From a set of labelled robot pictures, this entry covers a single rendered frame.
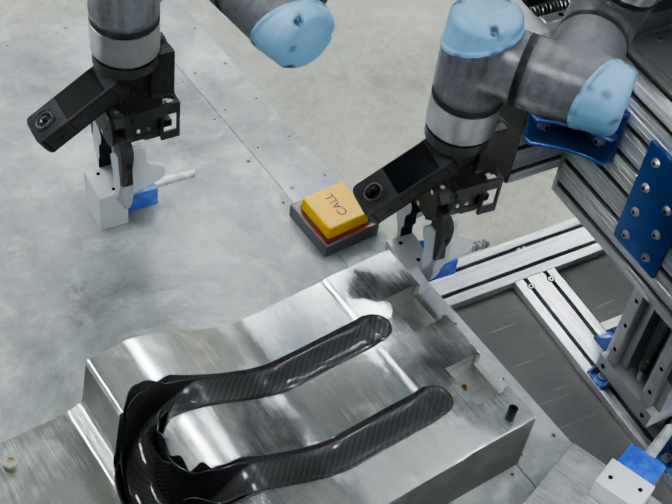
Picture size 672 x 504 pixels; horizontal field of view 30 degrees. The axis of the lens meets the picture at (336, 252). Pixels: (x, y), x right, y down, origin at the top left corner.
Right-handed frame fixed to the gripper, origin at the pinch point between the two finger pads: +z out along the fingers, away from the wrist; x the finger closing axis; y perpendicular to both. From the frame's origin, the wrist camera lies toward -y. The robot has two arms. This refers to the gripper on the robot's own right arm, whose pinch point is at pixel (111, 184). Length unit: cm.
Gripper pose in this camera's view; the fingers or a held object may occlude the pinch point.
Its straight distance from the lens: 151.6
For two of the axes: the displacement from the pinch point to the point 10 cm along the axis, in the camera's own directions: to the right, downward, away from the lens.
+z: -1.1, 6.6, 7.4
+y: 8.8, -2.9, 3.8
